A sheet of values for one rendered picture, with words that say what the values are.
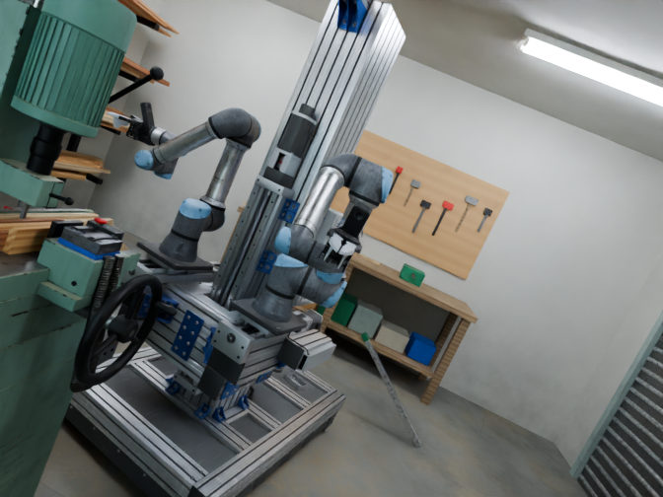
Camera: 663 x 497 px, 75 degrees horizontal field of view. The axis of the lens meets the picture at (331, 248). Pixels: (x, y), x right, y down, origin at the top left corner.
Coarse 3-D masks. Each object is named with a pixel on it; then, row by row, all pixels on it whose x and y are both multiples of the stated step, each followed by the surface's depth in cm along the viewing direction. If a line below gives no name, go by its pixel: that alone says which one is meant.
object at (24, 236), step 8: (16, 232) 95; (24, 232) 96; (32, 232) 99; (40, 232) 101; (8, 240) 95; (16, 240) 95; (24, 240) 97; (32, 240) 100; (40, 240) 102; (8, 248) 95; (16, 248) 96; (24, 248) 99; (32, 248) 101; (40, 248) 104
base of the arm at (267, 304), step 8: (264, 288) 155; (264, 296) 153; (272, 296) 152; (280, 296) 151; (288, 296) 153; (256, 304) 153; (264, 304) 151; (272, 304) 151; (280, 304) 152; (288, 304) 154; (264, 312) 151; (272, 312) 151; (280, 312) 152; (288, 312) 154; (280, 320) 152; (288, 320) 156
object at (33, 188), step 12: (0, 168) 101; (12, 168) 100; (24, 168) 102; (0, 180) 101; (12, 180) 101; (24, 180) 100; (36, 180) 100; (48, 180) 101; (60, 180) 106; (12, 192) 101; (24, 192) 101; (36, 192) 100; (48, 192) 103; (60, 192) 106; (24, 204) 104; (36, 204) 101; (48, 204) 104
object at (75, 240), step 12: (72, 228) 98; (108, 228) 107; (60, 240) 98; (72, 240) 97; (84, 240) 97; (108, 240) 101; (120, 240) 109; (84, 252) 97; (96, 252) 97; (108, 252) 101
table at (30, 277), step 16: (0, 256) 93; (16, 256) 96; (32, 256) 99; (0, 272) 86; (16, 272) 89; (32, 272) 92; (48, 272) 97; (0, 288) 86; (16, 288) 90; (32, 288) 94; (48, 288) 96; (64, 304) 96; (80, 304) 97
